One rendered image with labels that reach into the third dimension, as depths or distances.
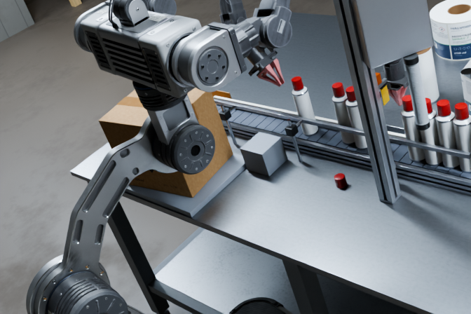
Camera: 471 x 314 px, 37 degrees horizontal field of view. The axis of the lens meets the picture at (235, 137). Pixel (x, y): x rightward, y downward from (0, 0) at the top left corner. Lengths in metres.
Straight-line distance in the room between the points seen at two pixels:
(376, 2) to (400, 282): 0.69
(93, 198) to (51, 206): 2.31
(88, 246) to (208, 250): 1.13
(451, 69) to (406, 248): 0.82
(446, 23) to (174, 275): 1.48
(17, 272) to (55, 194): 0.66
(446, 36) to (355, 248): 0.91
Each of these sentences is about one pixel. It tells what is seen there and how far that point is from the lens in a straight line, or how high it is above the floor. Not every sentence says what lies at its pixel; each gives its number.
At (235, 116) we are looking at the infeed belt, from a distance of 2.56.
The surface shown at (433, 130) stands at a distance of 2.01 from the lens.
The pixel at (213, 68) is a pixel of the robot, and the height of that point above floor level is 1.44.
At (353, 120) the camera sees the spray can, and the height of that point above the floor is 0.99.
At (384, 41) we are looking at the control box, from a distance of 1.75.
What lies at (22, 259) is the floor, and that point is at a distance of 3.98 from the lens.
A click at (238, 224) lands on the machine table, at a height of 0.83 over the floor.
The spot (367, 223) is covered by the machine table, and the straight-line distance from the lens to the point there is 2.01.
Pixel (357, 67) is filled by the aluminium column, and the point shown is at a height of 1.28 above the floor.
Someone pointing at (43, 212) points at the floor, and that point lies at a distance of 4.26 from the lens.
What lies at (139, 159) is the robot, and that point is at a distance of 2.00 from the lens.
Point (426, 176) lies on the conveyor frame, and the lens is 2.08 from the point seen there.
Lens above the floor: 2.13
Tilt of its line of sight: 31 degrees down
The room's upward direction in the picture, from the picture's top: 19 degrees counter-clockwise
